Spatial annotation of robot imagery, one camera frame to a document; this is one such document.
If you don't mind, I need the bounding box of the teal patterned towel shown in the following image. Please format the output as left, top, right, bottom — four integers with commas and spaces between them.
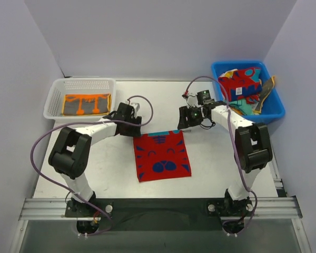
229, 99, 260, 116

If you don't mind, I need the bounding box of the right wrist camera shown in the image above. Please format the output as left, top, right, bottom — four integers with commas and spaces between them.
188, 90, 215, 106

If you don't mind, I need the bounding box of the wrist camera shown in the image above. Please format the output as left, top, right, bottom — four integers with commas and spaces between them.
129, 102, 140, 113
188, 90, 215, 106

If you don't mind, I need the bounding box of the blue plastic bin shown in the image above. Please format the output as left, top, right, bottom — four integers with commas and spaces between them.
211, 60, 285, 124

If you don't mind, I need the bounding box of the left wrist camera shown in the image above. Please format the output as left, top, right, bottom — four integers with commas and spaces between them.
129, 102, 140, 113

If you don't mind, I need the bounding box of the orange towel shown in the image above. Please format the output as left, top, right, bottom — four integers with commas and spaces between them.
62, 93, 112, 116

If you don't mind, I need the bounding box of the red blue towel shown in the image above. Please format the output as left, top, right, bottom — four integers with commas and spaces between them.
218, 67, 262, 102
133, 130, 192, 182

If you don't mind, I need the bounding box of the grey orange-edged towel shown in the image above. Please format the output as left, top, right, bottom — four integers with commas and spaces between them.
253, 76, 276, 114

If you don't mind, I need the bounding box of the white perforated plastic basket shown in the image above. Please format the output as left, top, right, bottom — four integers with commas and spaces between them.
43, 77, 116, 122

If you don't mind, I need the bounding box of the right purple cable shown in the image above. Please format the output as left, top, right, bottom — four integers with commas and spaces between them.
182, 76, 258, 235

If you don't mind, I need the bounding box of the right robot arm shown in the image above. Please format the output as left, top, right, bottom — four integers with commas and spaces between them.
177, 101, 273, 201

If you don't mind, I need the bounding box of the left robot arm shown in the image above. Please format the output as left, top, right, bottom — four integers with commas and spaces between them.
48, 103, 142, 203

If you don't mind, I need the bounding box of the black base mat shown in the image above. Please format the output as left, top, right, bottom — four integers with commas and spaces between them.
64, 198, 253, 232

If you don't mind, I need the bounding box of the aluminium front rail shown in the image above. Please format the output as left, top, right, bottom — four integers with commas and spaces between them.
11, 197, 311, 252

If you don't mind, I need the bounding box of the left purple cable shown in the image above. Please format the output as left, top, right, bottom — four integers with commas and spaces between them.
31, 95, 155, 237

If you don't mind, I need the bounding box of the purple cable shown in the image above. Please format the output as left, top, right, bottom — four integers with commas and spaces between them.
31, 95, 155, 237
182, 76, 258, 235

